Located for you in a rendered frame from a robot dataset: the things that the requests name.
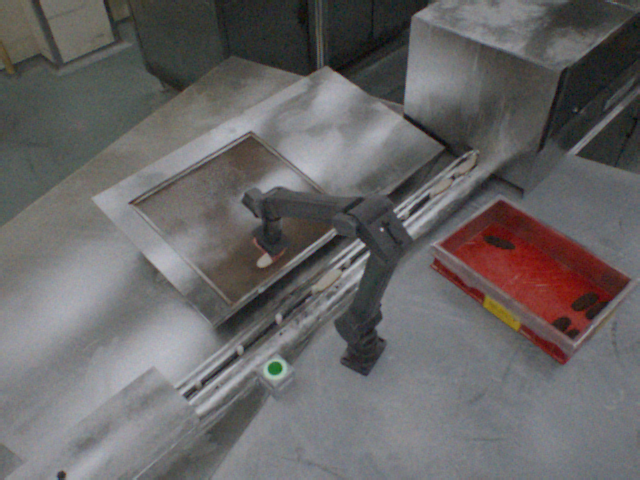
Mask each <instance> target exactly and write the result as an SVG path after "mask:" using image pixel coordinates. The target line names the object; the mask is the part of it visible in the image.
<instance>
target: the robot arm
mask: <svg viewBox="0 0 640 480"><path fill-rule="evenodd" d="M241 202H242V204H243V205H244V206H245V207H246V208H247V209H248V210H249V211H250V212H251V213H252V214H253V215H254V216H255V217H256V218H261V219H262V225H260V226H259V227H257V228H256V229H255V230H253V231H252V236H254V237H255V239H254V243H255V244H256V245H257V246H258V247H259V248H260V249H261V250H262V251H263V253H264V254H266V253H268V255H269V256H270V258H271V259H272V260H273V262H274V263H275V262H276V261H277V260H278V258H279V256H280V255H281V253H282V252H283V251H284V250H285V249H286V248H287V247H289V246H290V245H291V240H290V239H289V238H288V237H286V236H285V235H284V234H283V233H282V217H294V218H300V219H305V220H310V221H316V222H321V223H326V224H332V225H334V228H335V230H336V232H337V233H338V235H343V236H348V237H355V236H356V237H358V238H359V239H360V240H361V241H362V242H363V243H364V244H365V245H366V246H367V247H368V249H369V254H368V258H367V264H366V267H365V269H364V272H363V275H362V278H361V281H360V284H359V286H358V288H357V291H356V294H355V297H354V299H353V301H352V302H351V304H350V305H349V307H348V310H347V311H345V312H344V313H343V314H342V315H340V316H339V317H338V318H337V319H335V320H334V326H335V328H336V330H337V332H338V333H339V335H340V336H341V337H342V338H343V339H344V340H345V341H346V342H347V343H348V347H347V349H346V350H345V352H344V353H343V355H342V356H341V358H340V363H341V364H343V365H345V366H347V367H349V368H351V369H352V370H354V371H356V372H358V373H359V374H361V375H363V376H367V375H368V374H369V373H370V371H371V370H372V368H373V366H374V365H375V363H376V361H377V360H378V359H379V357H380V356H381V354H382V352H383V351H384V349H385V347H386V345H387V341H386V339H384V338H382V337H379V336H377V330H376V329H375V327H376V326H377V325H378V324H379V323H380V321H382V319H383V316H382V312H381V310H380V307H381V305H382V304H381V303H380V300H381V298H382V296H383V294H384V291H385V289H386V287H387V286H388V283H389V281H390V279H391V277H392V274H393V272H394V270H395V268H396V265H397V263H398V261H399V259H400V258H401V257H402V256H403V254H404V252H405V251H406V250H407V249H408V248H410V247H411V246H412V244H413V242H414V239H413V238H412V236H411V235H410V234H409V232H408V231H407V229H406V228H405V226H404V225H403V224H402V222H401V221H400V219H399V218H398V216H397V215H396V214H395V212H394V211H393V204H392V201H391V200H390V198H389V197H388V196H387V195H385V194H379V193H369V192H368V193H367V194H366V195H365V196H351V197H343V196H333V195H325V194H316V193H307V192H299V191H293V190H290V189H285V187H281V186H277V187H275V188H273V189H272V190H270V191H267V192H265V193H264V192H263V191H261V190H260V189H258V188H257V187H256V186H255V187H253V188H252V189H250V190H248V191H247V192H244V196H243V197H242V201H241ZM379 227H381V228H382V231H381V230H380V228H379Z"/></svg>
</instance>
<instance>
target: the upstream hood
mask: <svg viewBox="0 0 640 480"><path fill-rule="evenodd" d="M199 422H200V419H199V417H198V413H197V411H196V410H195V409H194V408H193V406H191V405H190V404H189V403H188V402H187V401H186V400H185V399H184V398H183V397H182V395H181V394H180V393H179V392H178V391H177V390H176V389H175V388H174V387H173V386H172V385H171V384H170V382H169V381H168V380H167V379H166V378H165V377H164V376H163V375H162V374H161V373H160V372H159V370H158V369H157V368H156V367H155V365H154V366H152V367H151V368H150V369H148V370H147V371H146V372H144V373H143V374H142V375H140V376H139V377H138V378H136V379H135V380H134V381H133V382H131V383H130V384H129V385H127V386H126V387H125V388H122V389H121V390H119V391H118V392H117V393H116V394H115V395H114V396H112V397H111V398H110V399H109V400H107V401H106V402H105V403H103V404H102V405H101V406H99V407H98V408H97V409H95V410H94V411H93V412H91V413H90V414H89V415H88V416H86V418H85V419H82V420H81V421H79V422H78V423H77V424H75V425H74V426H73V427H71V428H70V429H69V430H68V431H66V432H65V433H64V434H62V435H61V436H60V437H59V438H58V439H57V440H55V441H54V442H53V443H50V444H49V445H48V446H46V447H45V448H44V449H42V450H41V451H40V452H38V453H37V454H36V455H35V456H34V457H33V458H31V459H30V460H29V461H28V462H26V463H25V464H24V465H21V466H20V467H18V468H17V469H16V470H14V472H13V473H11V474H10V475H9V476H8V477H6V478H5V479H4V480H132V479H134V478H135V477H136V476H137V475H138V474H139V473H140V472H141V471H143V470H144V469H145V468H147V467H148V466H149V465H150V464H151V463H152V462H154V461H155V460H156V459H157V458H158V457H159V456H161V455H162V454H163V453H164V452H165V451H166V450H168V449H169V448H170V447H171V446H172V445H173V444H175V443H176V442H177V441H178V440H179V439H181V438H182V437H183V436H184V435H185V434H186V433H188V432H189V431H190V430H191V429H192V428H193V427H195V426H196V425H197V424H198V423H199Z"/></svg>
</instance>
